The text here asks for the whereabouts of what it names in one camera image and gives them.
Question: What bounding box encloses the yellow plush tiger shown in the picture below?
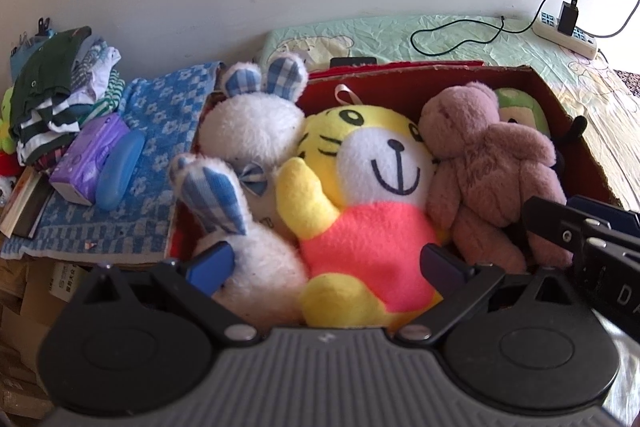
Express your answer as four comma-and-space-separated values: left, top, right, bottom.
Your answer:
276, 84, 446, 329

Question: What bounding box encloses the purple tissue pack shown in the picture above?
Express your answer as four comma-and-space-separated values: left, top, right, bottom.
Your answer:
49, 113, 132, 206

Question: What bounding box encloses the red cardboard box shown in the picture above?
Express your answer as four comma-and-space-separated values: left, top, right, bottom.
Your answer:
170, 61, 626, 333

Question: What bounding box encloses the dark patterned sofa cover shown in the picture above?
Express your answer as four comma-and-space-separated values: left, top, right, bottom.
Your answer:
612, 69, 640, 98

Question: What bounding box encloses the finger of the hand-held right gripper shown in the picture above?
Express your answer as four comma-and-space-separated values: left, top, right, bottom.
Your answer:
522, 196, 640, 268
567, 194, 640, 242

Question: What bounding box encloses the black charger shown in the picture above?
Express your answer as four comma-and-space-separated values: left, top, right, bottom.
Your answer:
557, 0, 580, 36

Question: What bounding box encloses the blue glasses case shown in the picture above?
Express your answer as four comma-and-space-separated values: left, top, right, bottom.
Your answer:
95, 130, 147, 212

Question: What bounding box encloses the black phone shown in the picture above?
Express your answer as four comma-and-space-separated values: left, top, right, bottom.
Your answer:
330, 55, 377, 68

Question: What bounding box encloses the pile of clothes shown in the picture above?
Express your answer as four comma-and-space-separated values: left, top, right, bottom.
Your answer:
9, 26, 126, 170

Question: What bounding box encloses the blue patterned towel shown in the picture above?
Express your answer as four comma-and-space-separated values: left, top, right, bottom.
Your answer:
0, 61, 226, 268

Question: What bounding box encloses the grey cable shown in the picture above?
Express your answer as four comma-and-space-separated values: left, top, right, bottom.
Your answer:
592, 0, 640, 40

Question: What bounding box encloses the mauve plush bear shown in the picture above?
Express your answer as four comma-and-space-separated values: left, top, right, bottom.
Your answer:
417, 81, 573, 275

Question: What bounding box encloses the white power strip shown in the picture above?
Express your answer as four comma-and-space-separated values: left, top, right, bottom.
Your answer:
532, 13, 598, 60

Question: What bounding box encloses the black cable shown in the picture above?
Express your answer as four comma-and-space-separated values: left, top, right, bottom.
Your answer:
411, 0, 578, 58

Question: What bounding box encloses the green plush toy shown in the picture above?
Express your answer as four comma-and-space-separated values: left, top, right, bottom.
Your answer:
492, 87, 588, 158

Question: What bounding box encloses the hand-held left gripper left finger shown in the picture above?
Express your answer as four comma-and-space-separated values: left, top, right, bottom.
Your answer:
75, 241, 262, 349

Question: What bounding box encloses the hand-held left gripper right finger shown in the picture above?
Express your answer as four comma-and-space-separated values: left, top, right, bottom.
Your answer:
395, 243, 583, 349

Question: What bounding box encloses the stack of books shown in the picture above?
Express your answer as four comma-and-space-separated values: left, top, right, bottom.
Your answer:
0, 167, 53, 240

